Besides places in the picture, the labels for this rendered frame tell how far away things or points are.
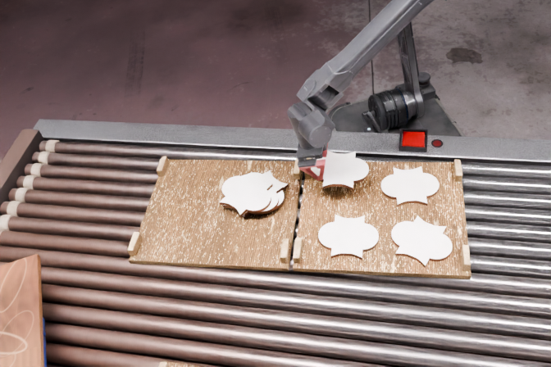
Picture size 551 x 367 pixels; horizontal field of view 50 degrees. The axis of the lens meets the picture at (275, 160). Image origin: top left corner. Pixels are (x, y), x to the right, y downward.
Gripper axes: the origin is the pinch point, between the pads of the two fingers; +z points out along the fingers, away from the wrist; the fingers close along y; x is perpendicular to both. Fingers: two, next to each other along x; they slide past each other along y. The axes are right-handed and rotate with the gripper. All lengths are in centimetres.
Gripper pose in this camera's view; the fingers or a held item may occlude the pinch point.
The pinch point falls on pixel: (321, 167)
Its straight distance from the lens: 152.7
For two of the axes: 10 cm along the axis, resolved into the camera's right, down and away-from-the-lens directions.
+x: -9.3, 1.1, 3.4
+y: 1.6, -7.1, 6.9
